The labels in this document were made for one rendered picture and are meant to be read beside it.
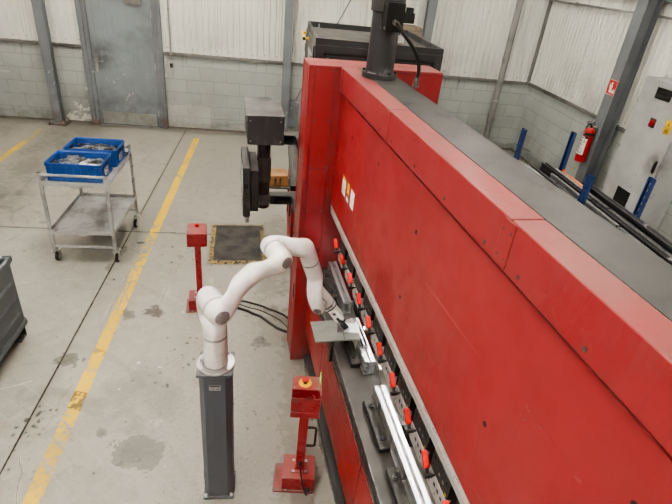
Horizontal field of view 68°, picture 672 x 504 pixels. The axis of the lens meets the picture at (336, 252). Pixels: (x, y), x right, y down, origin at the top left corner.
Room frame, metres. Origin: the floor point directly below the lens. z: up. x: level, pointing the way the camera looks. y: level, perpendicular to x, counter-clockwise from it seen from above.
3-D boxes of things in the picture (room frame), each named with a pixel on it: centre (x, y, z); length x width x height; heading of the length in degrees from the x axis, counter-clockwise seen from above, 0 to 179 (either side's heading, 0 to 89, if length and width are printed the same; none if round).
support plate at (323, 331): (2.26, -0.05, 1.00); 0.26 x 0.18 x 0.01; 105
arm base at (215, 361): (1.88, 0.55, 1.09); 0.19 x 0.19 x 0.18
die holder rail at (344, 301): (2.83, -0.05, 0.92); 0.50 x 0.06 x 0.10; 15
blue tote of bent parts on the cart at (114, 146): (4.80, 2.58, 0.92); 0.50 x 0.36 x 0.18; 99
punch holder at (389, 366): (1.74, -0.34, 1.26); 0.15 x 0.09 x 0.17; 15
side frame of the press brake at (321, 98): (3.28, -0.10, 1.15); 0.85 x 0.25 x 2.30; 105
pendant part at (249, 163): (3.32, 0.67, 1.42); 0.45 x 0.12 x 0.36; 14
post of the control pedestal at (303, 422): (1.99, 0.08, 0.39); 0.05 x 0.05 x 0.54; 4
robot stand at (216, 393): (1.88, 0.55, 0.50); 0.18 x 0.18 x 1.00; 9
